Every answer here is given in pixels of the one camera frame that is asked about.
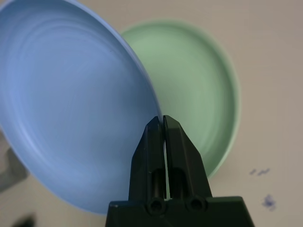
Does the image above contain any green plastic plate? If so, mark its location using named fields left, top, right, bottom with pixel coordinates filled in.
left=120, top=20, right=242, bottom=179

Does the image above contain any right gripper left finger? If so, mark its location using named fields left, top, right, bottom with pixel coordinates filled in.
left=128, top=115, right=168, bottom=201

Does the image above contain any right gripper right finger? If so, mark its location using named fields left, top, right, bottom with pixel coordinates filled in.
left=163, top=115, right=214, bottom=201

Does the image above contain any blue plastic plate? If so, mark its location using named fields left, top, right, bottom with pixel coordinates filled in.
left=0, top=0, right=164, bottom=215

